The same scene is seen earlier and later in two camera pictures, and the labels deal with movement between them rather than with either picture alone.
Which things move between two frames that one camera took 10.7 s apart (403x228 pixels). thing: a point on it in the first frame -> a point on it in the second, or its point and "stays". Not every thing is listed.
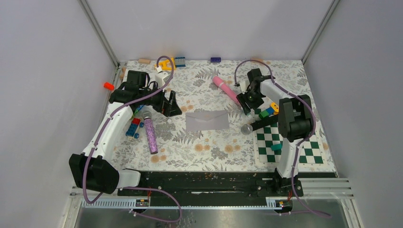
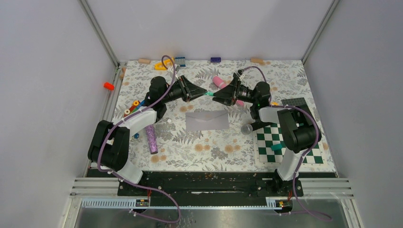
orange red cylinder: x=109 y=86 stays
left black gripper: x=168 y=108 -> x=189 y=91
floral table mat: x=225 y=115 stays
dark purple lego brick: x=215 y=59 stays
